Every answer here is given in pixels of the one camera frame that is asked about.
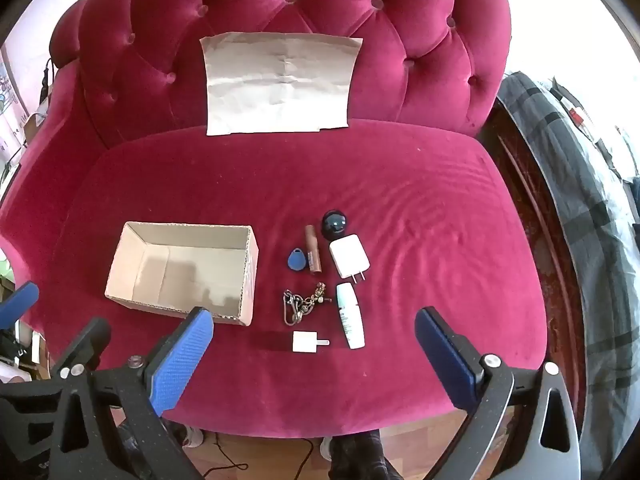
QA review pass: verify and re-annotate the brown lipstick tube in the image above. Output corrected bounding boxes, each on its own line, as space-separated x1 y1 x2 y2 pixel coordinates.
305 225 324 275

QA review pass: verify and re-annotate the thin black floor cable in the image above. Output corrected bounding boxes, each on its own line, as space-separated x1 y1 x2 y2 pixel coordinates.
215 432 316 473

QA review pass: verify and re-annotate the black round cap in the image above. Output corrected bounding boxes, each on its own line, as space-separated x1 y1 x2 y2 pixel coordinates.
321 210 350 240

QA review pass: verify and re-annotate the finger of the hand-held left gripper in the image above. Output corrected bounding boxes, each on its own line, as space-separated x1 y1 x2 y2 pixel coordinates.
49 317 112 380
0 281 41 329

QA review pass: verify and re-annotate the black hanging cable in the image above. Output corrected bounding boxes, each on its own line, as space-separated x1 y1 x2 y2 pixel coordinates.
39 57 57 107

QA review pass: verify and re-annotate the cardboard box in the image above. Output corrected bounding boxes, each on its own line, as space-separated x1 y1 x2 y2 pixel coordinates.
104 221 259 327

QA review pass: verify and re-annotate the grey plaid blanket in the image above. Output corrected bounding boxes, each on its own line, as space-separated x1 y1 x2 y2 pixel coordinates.
495 71 640 476

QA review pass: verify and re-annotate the small brown cardboard carton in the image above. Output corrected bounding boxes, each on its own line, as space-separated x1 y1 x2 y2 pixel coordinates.
22 110 49 147

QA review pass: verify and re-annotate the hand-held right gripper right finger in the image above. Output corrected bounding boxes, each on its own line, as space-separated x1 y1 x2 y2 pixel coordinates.
414 306 584 480

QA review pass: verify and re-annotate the pale blue lotion bottle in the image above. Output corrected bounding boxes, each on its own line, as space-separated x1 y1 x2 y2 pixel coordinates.
336 282 366 350

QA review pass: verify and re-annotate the person's dark trouser leg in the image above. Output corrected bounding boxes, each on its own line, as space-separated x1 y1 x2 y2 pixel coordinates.
327 430 390 480

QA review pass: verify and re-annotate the large white charger plug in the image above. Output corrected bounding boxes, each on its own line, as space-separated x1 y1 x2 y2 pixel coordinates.
329 233 372 286

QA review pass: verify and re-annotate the red velvet tufted sofa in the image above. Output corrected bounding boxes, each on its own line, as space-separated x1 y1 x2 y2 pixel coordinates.
0 0 548 441

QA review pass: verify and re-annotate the metal keychain with beads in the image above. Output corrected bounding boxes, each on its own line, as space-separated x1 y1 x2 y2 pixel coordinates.
281 282 333 325

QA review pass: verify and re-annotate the small white adapter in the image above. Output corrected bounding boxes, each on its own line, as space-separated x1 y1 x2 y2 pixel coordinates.
293 331 331 354

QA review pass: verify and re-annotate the white paper sheet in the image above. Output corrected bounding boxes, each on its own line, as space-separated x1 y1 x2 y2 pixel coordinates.
200 31 364 137

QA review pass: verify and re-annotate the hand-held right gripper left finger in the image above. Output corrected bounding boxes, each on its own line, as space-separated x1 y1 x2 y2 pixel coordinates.
0 306 215 480

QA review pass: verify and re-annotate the dark wooden bed frame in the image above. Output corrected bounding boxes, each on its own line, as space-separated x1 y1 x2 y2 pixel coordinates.
477 100 591 411

